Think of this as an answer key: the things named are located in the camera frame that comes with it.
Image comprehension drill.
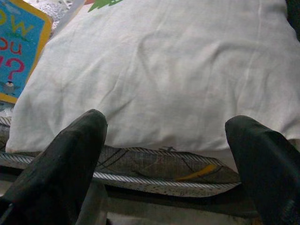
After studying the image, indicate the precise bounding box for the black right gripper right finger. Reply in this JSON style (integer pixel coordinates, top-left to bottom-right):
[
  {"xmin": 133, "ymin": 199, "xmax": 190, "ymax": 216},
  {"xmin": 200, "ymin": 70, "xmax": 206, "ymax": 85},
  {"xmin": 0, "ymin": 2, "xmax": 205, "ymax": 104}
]
[{"xmin": 225, "ymin": 116, "xmax": 300, "ymax": 225}]

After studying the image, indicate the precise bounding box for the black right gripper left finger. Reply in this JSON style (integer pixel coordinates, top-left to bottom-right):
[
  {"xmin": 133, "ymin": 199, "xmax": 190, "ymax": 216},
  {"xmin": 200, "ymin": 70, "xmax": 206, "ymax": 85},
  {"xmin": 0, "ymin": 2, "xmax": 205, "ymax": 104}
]
[{"xmin": 0, "ymin": 109, "xmax": 108, "ymax": 225}]

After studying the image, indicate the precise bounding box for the blue yellow children's book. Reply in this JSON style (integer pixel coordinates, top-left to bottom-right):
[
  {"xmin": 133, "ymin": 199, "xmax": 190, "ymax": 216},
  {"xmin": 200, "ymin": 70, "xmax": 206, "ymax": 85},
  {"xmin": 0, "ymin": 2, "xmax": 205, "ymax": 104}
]
[{"xmin": 0, "ymin": 0, "xmax": 53, "ymax": 105}]

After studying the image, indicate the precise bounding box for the white pillow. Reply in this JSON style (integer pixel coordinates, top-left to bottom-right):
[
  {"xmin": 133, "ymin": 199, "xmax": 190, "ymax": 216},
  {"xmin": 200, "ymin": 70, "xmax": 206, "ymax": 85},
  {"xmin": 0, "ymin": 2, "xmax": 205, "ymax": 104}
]
[{"xmin": 6, "ymin": 0, "xmax": 300, "ymax": 153}]

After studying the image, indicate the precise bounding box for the white grey patterned mattress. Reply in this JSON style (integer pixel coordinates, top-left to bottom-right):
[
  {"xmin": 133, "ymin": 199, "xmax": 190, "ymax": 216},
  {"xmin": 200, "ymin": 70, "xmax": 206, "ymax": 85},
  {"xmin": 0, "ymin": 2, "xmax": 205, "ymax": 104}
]
[{"xmin": 0, "ymin": 0, "xmax": 242, "ymax": 197}]

